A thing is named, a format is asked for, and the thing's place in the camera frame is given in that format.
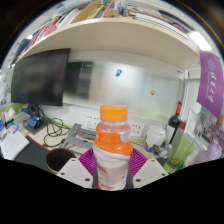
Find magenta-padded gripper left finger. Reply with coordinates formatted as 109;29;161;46
56;148;98;190

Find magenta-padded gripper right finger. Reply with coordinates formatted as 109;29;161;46
128;148;169;190

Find orange-capped drink bottle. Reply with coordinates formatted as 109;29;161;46
92;104;134;192

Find large purple water bottle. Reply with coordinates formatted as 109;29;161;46
193;138;224;166

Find patterned paper cup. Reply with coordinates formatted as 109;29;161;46
45;148;78;175

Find white jar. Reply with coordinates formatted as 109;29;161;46
144;124;167;154

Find green glass with straws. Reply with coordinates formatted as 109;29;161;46
166;128;196;169

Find grey metal laptop stand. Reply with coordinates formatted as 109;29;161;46
60;123;98;150

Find black desk mat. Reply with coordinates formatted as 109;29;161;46
14;134;101;174

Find dark wine bottle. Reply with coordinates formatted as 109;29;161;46
165;100;184;148

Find small blue box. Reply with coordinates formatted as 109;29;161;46
27;115;43;129

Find white open notebook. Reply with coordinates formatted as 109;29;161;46
0;131;30;161

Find group photo poster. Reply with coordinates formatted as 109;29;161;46
199;113;224;141

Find black computer monitor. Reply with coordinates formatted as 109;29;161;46
10;48;72;108

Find purple pennant flag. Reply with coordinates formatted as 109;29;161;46
196;50;224;119

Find shelf unit with books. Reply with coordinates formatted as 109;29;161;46
6;0;208;73

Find white wall socket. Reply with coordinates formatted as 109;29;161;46
84;113;101;129
129;120;146;138

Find black cable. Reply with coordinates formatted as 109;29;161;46
41;106;73;148

